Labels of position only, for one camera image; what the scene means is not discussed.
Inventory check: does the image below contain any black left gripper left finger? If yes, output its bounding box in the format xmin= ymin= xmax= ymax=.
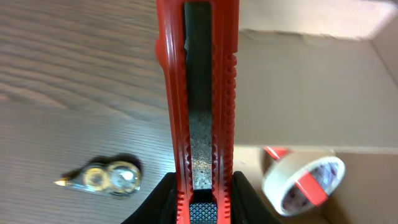
xmin=122 ymin=172 xmax=177 ymax=224

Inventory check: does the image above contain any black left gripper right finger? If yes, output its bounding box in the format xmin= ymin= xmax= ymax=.
xmin=231 ymin=171 xmax=281 ymax=224

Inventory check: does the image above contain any white tape roll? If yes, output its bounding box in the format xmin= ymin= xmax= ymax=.
xmin=262 ymin=148 xmax=346 ymax=217

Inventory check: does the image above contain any black yellow correction tape dispenser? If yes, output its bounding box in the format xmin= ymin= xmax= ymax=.
xmin=54 ymin=153 xmax=142 ymax=200

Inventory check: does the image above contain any red utility knife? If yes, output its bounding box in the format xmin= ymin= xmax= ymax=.
xmin=155 ymin=0 xmax=239 ymax=224

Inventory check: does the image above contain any open cardboard box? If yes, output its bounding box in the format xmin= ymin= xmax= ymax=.
xmin=234 ymin=0 xmax=397 ymax=223

